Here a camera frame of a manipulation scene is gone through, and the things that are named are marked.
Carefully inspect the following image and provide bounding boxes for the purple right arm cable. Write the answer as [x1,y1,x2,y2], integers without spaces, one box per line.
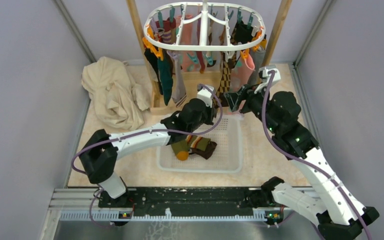
[260,69,375,240]

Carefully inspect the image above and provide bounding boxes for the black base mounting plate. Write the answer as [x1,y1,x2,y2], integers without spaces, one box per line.
[98,186,296,219]

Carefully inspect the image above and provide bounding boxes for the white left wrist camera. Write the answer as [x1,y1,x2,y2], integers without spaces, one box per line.
[196,83,215,108]

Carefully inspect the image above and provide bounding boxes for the beige crumpled cloth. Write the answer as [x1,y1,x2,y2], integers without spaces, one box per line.
[81,56,151,131]

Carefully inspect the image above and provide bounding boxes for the pink sock with green patches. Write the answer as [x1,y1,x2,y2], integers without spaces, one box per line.
[228,52,255,92]

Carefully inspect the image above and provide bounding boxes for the plain grey sock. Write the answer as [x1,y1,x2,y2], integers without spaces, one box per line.
[247,46,266,85]

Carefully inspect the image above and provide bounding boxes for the aluminium rail frame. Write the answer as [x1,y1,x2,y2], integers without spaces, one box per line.
[39,186,350,240]

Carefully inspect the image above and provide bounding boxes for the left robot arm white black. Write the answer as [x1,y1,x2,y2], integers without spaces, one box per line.
[77,98,216,207]

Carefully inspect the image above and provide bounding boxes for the grey sock with red stripes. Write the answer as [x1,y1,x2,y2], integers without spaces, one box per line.
[171,52,187,107]

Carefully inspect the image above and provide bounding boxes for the black sock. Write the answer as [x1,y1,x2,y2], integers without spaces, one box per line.
[144,48,163,95]

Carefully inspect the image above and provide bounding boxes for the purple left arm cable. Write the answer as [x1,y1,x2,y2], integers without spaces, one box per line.
[70,83,224,229]

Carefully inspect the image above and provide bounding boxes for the dark teal sock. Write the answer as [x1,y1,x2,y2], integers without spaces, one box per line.
[157,53,173,106]

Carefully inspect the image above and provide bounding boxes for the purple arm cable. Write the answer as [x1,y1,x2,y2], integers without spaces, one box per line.
[70,83,224,229]
[260,69,375,240]

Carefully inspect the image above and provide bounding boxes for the brown yellow argyle sock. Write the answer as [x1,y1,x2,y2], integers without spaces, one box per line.
[216,59,235,107]

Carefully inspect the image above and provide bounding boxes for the white plastic mesh basket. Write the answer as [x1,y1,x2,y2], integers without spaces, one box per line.
[156,114,244,174]

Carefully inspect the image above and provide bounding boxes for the white oval clip hanger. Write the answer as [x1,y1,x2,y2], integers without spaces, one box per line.
[141,0,266,52]

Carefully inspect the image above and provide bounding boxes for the wooden hanger rack frame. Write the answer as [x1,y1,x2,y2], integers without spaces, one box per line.
[126,0,292,115]

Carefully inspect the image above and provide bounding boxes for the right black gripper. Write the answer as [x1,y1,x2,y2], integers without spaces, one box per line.
[224,81,280,134]

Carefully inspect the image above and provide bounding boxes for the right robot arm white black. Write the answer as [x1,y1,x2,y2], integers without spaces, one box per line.
[224,84,380,240]

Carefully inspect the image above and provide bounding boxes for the green striped sock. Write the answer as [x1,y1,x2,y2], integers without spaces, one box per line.
[170,135,211,161]

